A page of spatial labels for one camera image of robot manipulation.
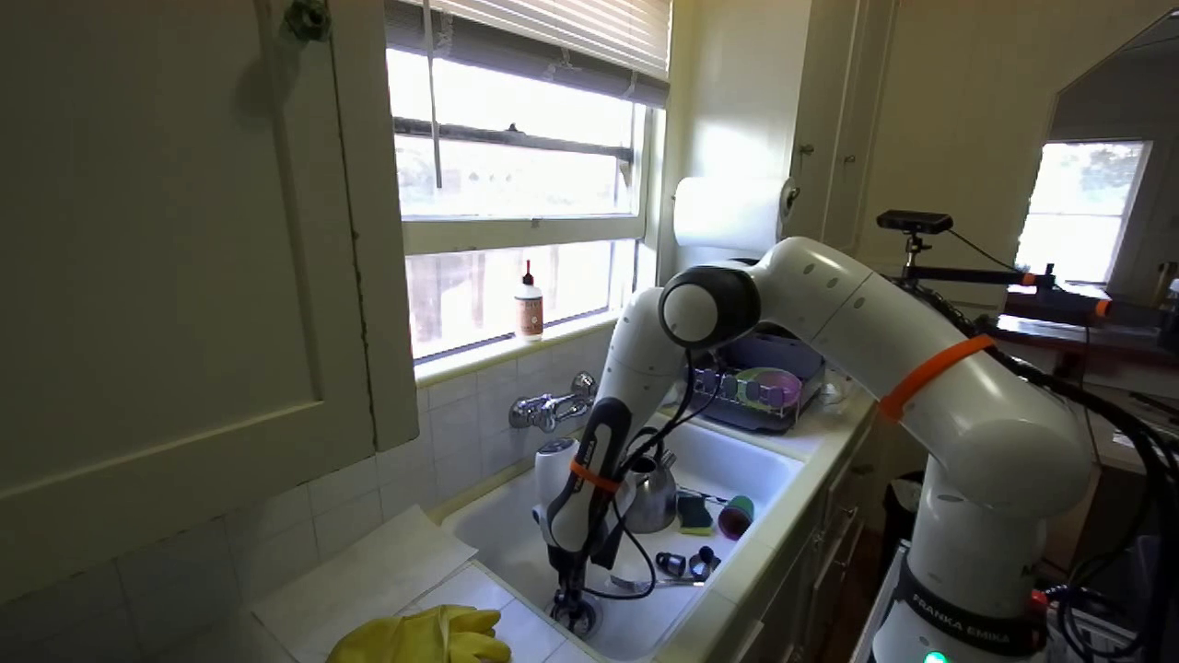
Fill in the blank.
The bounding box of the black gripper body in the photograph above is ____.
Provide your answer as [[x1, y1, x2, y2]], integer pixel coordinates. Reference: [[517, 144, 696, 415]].
[[545, 545, 598, 607]]

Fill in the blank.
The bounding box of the chrome sink faucet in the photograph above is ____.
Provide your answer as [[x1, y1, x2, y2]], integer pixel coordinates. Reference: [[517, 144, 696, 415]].
[[507, 373, 602, 435]]

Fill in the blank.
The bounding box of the green cup purple lid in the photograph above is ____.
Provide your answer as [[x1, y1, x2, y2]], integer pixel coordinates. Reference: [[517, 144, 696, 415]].
[[716, 493, 758, 545]]

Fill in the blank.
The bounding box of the white ceramic sink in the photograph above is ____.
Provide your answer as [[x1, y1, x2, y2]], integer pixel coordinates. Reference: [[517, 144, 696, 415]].
[[439, 415, 807, 658]]

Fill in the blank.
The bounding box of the under sink cabinet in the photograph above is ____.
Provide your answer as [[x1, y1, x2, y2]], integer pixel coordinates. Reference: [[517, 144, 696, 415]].
[[732, 415, 899, 663]]

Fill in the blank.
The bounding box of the stainless steel kettle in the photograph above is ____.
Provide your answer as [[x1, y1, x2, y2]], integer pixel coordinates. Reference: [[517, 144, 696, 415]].
[[618, 453, 683, 533]]

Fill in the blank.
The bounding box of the dark sponge with teal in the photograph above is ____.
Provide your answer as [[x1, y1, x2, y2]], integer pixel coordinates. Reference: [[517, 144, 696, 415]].
[[674, 491, 716, 533]]

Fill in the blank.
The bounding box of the yellow rubber glove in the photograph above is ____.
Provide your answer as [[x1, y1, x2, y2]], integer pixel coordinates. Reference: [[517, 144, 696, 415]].
[[326, 602, 511, 663]]

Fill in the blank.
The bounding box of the brown soap pump bottle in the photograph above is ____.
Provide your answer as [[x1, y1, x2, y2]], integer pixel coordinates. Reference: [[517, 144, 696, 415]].
[[511, 259, 549, 342]]

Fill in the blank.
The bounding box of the purple bowl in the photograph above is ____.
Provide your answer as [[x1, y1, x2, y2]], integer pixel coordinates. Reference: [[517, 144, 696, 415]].
[[755, 364, 809, 415]]

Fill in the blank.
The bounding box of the dark grey dish rack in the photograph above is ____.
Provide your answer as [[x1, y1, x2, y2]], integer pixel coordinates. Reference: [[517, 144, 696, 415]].
[[692, 327, 832, 435]]

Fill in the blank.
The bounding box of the white paper towel dispenser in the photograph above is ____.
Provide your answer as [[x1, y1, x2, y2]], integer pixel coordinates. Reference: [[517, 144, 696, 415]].
[[671, 173, 787, 261]]

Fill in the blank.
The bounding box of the window blind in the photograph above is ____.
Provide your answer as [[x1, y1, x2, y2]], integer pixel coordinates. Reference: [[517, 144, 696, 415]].
[[415, 0, 679, 82]]

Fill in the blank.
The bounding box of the small bright window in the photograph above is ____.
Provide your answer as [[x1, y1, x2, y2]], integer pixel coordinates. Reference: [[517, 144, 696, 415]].
[[1011, 135, 1157, 288]]

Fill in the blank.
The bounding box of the narrow orange strap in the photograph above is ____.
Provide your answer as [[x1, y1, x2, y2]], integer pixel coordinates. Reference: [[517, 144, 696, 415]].
[[567, 457, 628, 497]]

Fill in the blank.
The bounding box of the window with white frame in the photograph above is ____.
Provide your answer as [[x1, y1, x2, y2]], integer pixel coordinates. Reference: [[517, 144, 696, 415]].
[[383, 0, 674, 373]]

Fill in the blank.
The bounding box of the wide orange strap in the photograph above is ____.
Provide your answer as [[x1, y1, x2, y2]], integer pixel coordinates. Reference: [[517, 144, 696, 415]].
[[876, 332, 997, 420]]

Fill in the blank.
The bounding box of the black camera on tripod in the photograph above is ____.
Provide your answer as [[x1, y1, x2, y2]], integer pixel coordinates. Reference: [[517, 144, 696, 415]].
[[875, 205, 957, 288]]

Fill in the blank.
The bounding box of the white wall cabinet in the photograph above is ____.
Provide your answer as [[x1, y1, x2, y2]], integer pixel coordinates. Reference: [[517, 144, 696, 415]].
[[0, 0, 419, 545]]

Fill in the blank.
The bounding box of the black sleeved cable bundle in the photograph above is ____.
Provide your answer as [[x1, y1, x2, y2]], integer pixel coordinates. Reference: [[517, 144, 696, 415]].
[[980, 342, 1179, 663]]

